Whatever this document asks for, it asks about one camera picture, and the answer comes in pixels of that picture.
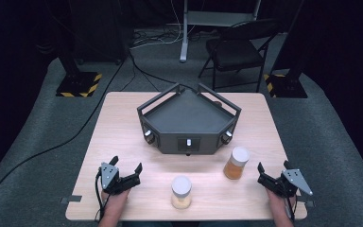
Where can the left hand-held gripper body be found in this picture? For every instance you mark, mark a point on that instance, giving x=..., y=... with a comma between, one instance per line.
x=113, y=181

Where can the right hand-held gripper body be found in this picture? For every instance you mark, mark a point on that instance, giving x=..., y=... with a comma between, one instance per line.
x=291, y=179

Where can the jar with amber contents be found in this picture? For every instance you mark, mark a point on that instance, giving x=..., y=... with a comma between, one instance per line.
x=235, y=164

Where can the jar with pale powder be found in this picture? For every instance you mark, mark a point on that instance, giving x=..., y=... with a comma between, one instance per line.
x=181, y=192

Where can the dark grey corner shelf tray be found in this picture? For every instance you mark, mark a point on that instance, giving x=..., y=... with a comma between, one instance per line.
x=187, y=118

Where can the person's left hand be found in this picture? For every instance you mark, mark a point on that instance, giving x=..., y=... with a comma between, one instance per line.
x=115, y=205

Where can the person's right hand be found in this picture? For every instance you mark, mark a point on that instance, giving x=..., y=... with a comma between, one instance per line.
x=280, y=206

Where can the grey tape strip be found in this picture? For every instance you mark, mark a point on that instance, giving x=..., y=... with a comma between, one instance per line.
x=71, y=199
x=308, y=203

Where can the black stand with striped base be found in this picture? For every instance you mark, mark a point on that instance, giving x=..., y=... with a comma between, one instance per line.
x=285, y=86
x=78, y=83

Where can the small brown object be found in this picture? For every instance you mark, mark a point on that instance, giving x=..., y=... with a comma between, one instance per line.
x=217, y=103

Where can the black folding chair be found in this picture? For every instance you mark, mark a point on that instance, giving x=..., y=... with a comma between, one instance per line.
x=234, y=52

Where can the black equipment cabinet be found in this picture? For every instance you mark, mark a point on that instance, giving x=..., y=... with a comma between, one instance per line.
x=100, y=31

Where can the white metal stand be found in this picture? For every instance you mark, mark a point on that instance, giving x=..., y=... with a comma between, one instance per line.
x=184, y=47

